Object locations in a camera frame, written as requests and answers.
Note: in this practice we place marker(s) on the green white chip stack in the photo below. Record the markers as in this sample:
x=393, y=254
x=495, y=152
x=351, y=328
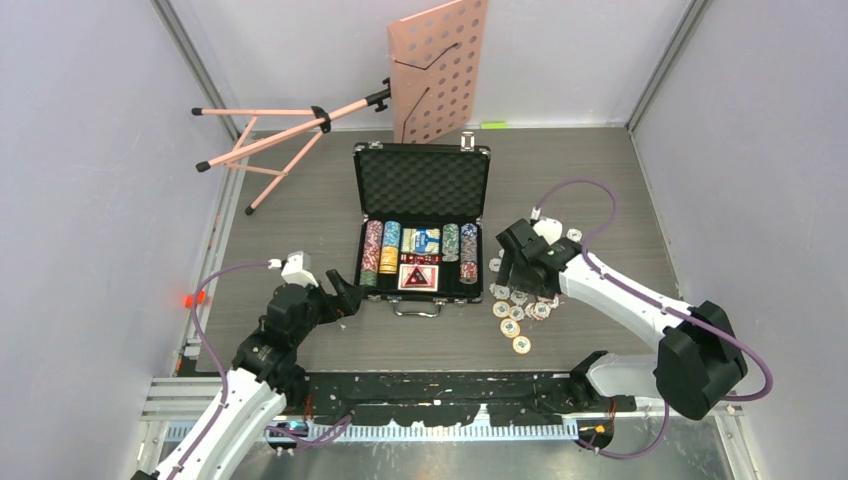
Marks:
x=450, y=242

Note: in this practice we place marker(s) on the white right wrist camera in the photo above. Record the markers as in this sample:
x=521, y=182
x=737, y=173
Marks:
x=550, y=229

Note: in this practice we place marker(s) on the blue yellow chip stack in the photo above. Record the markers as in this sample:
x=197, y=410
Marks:
x=390, y=248

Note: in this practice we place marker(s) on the red 100 poker chip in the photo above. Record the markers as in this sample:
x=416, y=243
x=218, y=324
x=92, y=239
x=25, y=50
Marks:
x=540, y=311

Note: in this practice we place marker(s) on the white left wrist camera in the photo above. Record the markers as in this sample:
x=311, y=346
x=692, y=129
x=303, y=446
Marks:
x=294, y=269

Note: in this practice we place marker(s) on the yellow poker chip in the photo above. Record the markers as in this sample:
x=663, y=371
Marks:
x=510, y=328
x=501, y=309
x=521, y=345

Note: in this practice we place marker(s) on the blue red chip stack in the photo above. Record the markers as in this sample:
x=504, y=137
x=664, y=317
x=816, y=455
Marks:
x=468, y=253

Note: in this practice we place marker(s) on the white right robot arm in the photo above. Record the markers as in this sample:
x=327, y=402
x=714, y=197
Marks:
x=696, y=360

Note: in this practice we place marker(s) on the green poker chip stack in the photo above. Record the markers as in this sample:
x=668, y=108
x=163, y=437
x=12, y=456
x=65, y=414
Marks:
x=368, y=278

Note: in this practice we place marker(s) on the red white chip stack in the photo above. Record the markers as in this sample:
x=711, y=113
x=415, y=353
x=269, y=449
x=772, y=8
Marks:
x=372, y=246

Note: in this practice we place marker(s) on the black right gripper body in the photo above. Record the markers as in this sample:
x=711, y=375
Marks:
x=518, y=276

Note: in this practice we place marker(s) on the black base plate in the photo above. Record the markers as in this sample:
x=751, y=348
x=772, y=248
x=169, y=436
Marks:
x=443, y=399

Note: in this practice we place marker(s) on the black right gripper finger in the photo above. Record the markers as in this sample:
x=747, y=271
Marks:
x=543, y=287
x=509, y=267

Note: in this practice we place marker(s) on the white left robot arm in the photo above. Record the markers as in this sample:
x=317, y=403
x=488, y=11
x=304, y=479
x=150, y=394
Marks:
x=264, y=378

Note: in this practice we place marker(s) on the orange clip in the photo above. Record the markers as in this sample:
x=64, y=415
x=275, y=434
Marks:
x=195, y=299

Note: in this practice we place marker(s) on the red playing card deck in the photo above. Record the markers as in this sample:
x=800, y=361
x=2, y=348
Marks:
x=418, y=277

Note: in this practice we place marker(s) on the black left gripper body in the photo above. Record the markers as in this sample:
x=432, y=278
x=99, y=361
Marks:
x=315, y=302

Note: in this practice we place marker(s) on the black poker set case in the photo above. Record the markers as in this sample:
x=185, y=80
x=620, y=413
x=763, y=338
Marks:
x=422, y=186

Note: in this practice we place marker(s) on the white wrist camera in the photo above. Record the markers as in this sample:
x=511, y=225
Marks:
x=550, y=229
x=294, y=269

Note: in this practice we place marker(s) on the pink music stand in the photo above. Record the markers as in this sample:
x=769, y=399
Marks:
x=434, y=62

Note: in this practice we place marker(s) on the blue playing card deck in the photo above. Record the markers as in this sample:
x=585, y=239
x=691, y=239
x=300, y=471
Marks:
x=421, y=241

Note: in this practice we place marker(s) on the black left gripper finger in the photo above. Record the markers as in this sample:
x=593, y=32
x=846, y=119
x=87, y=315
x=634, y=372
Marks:
x=347, y=298
x=332, y=312

